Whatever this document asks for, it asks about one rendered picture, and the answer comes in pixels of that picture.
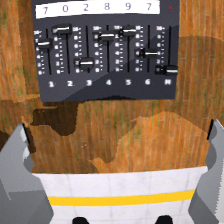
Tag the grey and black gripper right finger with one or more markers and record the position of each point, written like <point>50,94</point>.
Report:
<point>207,203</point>

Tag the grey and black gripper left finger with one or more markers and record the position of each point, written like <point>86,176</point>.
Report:
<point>23,199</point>

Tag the dark grey lighting desk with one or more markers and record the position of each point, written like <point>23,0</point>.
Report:
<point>98,55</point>

